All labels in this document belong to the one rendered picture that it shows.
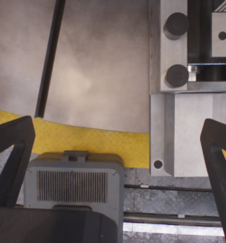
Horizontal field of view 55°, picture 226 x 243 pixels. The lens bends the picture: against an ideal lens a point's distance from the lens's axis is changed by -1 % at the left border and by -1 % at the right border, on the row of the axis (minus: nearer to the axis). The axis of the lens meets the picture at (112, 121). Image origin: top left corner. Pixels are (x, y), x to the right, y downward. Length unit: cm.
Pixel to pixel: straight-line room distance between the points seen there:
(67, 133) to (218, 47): 100
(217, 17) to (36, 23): 78
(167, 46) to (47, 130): 95
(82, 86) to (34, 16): 39
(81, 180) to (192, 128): 59
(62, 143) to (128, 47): 71
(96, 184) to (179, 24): 81
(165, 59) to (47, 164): 78
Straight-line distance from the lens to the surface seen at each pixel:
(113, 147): 135
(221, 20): 66
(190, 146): 93
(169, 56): 68
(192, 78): 79
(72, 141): 137
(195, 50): 70
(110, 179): 113
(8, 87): 114
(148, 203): 147
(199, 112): 92
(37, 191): 122
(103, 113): 102
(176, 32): 66
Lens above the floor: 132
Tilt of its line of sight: 85 degrees down
